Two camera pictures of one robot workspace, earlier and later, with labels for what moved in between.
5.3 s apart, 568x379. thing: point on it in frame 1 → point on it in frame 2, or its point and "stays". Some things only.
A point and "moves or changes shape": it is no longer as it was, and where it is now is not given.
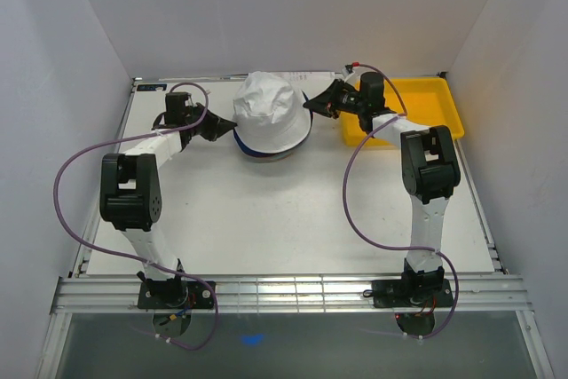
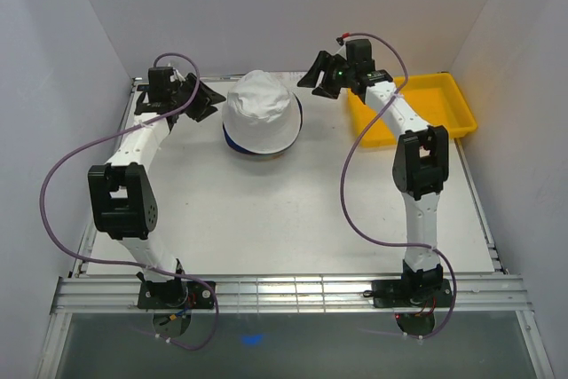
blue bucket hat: (250, 152) → (244, 151)
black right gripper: (327, 102) → (321, 62)
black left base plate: (176, 295) stays
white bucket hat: (269, 113) moves or changes shape
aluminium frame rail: (289, 294) stays
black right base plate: (394, 293) stays
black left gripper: (216, 127) → (202, 93)
